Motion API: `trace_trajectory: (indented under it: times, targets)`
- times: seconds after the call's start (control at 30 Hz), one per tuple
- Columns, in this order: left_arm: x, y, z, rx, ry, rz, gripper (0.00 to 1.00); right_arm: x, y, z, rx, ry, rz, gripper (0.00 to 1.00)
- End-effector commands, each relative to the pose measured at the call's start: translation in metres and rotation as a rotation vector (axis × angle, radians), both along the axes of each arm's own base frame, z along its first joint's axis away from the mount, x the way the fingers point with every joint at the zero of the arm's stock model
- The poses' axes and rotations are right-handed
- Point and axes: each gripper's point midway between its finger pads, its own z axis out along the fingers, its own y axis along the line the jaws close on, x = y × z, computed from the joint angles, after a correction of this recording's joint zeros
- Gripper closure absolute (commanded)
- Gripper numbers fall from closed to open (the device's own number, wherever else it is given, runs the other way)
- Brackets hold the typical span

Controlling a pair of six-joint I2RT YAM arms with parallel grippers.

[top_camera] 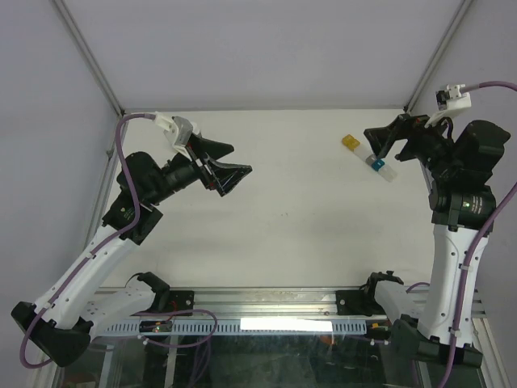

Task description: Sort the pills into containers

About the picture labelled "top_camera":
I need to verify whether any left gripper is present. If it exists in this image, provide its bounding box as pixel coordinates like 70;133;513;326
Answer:
146;133;252;205

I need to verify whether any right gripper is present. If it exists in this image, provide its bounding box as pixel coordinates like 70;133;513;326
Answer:
364;108;460;179

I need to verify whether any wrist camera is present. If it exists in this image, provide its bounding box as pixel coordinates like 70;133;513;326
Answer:
153;112;201;159
424;84;472;128

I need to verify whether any slotted cable duct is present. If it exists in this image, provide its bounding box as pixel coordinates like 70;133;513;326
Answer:
66;319;368;336

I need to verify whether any right aluminium frame post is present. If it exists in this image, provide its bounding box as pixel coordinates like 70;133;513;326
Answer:
403;0;474;113

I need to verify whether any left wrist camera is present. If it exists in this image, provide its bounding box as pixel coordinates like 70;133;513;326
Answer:
153;112;201;159

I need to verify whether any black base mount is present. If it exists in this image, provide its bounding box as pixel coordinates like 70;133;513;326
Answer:
334;285;410;317
132;289;195;316

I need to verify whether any aluminium frame post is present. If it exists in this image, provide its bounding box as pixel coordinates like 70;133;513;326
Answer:
50;0;124;116
403;0;474;113

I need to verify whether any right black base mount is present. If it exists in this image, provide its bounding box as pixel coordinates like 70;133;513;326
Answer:
334;285;410;317

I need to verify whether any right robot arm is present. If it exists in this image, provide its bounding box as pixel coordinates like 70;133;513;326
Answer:
361;114;511;368

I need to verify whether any left aluminium frame post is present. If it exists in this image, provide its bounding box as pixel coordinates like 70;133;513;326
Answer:
50;0;124;116

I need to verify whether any weekly pill organizer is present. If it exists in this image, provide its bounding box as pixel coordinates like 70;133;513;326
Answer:
342;134;397;182

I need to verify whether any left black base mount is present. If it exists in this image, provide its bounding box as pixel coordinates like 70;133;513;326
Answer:
132;289;195;316

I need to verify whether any aluminium mounting rail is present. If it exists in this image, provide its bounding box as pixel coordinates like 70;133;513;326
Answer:
52;286;484;320

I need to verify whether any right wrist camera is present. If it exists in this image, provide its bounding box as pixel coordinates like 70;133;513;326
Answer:
424;84;472;128

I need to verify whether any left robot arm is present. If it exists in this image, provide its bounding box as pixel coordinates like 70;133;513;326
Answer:
11;134;252;367

